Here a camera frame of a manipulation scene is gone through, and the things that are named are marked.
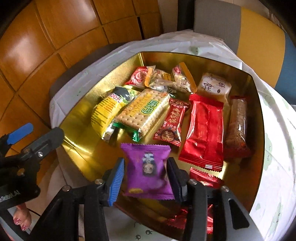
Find clear nut mix packet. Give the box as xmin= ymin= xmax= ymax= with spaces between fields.
xmin=171 ymin=62 xmax=197 ymax=94
xmin=145 ymin=66 xmax=178 ymax=93

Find grey yellow blue sofa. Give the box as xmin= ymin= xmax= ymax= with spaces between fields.
xmin=194 ymin=0 xmax=296 ymax=93

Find cracker packet green ends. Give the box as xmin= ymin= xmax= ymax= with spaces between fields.
xmin=111 ymin=89 xmax=170 ymax=142

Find long plain red snack packet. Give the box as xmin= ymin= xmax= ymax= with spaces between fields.
xmin=179 ymin=94 xmax=224 ymax=172

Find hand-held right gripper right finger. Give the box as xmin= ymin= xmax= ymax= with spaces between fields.
xmin=167 ymin=157 xmax=264 ymax=241

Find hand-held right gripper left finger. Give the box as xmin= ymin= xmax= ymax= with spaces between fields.
xmin=30 ymin=158 xmax=126 ymax=241

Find gold tin box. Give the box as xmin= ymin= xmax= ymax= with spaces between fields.
xmin=57 ymin=52 xmax=265 ymax=226

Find red white round-print packet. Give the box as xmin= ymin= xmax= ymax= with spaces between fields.
xmin=125 ymin=66 xmax=151 ymax=90

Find purple snack packet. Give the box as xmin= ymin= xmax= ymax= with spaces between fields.
xmin=120 ymin=143 xmax=175 ymax=200

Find beige pastry packet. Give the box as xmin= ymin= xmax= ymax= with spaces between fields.
xmin=196 ymin=72 xmax=232 ymax=102

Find red patterned snack packet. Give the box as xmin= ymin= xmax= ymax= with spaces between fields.
xmin=153 ymin=98 xmax=190 ymax=147

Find yellow snack packet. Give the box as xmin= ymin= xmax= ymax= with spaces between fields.
xmin=91 ymin=86 xmax=140 ymax=142

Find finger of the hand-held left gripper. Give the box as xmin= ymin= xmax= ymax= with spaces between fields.
xmin=0 ymin=123 xmax=33 ymax=153
xmin=20 ymin=127 xmax=65 ymax=163

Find brown sesame bar packet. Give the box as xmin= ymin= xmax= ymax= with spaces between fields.
xmin=224 ymin=96 xmax=252 ymax=159

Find person's foot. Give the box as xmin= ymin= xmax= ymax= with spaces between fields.
xmin=13 ymin=204 xmax=32 ymax=232

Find white printed tablecloth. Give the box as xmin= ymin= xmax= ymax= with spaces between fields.
xmin=50 ymin=31 xmax=296 ymax=241

